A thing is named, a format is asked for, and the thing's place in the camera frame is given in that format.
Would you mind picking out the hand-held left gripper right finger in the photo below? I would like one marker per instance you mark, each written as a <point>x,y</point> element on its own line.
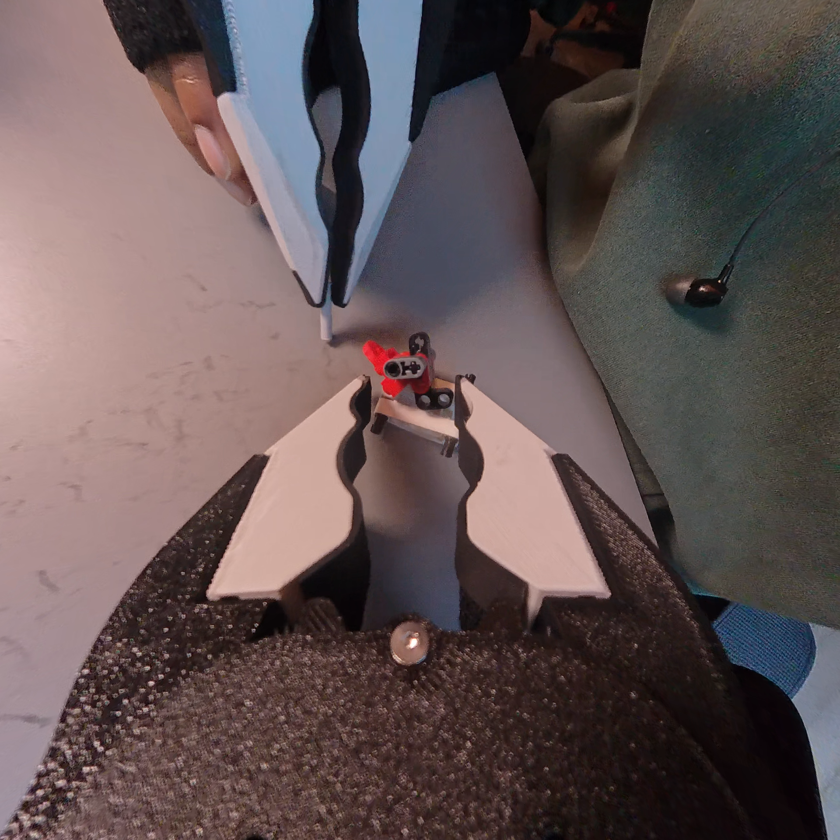
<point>532,519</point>

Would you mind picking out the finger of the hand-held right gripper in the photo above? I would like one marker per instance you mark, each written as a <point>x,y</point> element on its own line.
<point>269,118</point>
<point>387,92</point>

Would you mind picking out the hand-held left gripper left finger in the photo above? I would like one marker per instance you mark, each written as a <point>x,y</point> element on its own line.
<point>289,512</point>

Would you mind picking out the white toy brick piece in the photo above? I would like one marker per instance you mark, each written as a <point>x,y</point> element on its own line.
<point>420,423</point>

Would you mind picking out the red toy brick piece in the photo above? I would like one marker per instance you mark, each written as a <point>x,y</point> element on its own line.
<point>400,368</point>

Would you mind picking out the small grey pin piece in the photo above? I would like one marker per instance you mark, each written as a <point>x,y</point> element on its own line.
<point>326,322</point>

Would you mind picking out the grey desk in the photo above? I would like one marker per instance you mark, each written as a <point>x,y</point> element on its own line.
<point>118,394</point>

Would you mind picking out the person's right hand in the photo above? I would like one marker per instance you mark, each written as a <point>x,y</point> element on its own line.
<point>197,118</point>

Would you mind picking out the green sweatshirt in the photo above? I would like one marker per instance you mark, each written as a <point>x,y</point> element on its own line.
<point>709,394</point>

